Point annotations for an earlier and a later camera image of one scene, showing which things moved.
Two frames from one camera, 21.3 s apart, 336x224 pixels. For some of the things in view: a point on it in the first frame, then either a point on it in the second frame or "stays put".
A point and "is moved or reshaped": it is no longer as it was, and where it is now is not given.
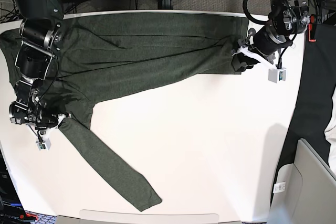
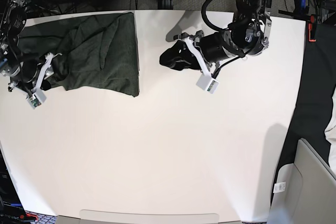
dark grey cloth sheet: (318, 84) stays put
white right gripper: (275, 74) -> (206, 81)
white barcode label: (279, 187) stays put
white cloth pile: (330, 136) stays put
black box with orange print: (11, 210) stays put
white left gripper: (43, 142) -> (38, 96)
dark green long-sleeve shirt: (98, 55) is moved or reshaped
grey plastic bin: (304, 192) stays put
